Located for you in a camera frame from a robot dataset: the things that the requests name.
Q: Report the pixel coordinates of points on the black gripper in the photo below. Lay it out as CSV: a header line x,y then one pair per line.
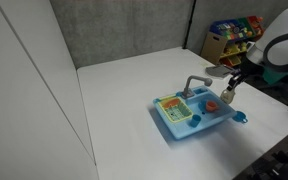
x,y
240,75

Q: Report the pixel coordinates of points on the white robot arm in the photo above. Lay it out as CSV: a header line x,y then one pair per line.
x,y
284,26

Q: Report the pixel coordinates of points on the grey toy faucet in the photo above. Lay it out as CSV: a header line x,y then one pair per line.
x,y
188,87

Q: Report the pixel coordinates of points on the blue tumbler cup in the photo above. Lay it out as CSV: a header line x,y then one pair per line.
x,y
195,121

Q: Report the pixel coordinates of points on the colourful toy shelf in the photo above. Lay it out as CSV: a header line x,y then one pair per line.
x,y
234,31

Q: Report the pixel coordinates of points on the orange toy plate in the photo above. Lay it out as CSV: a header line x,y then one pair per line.
x,y
169,103

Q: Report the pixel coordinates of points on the blue toy sink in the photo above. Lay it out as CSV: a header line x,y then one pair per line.
x,y
184,131

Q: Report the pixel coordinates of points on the grey metal mounting plate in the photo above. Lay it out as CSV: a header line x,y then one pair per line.
x,y
217,70

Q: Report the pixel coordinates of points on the wooden shelf with items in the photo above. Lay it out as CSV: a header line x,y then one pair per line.
x,y
212,48

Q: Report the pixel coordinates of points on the yellow dish rack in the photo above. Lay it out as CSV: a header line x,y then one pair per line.
x,y
180,111

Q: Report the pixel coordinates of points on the black stand pole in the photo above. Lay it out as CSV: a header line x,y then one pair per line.
x,y
188,23

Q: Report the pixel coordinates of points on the black equipment frame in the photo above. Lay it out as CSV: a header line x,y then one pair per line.
x,y
277,160

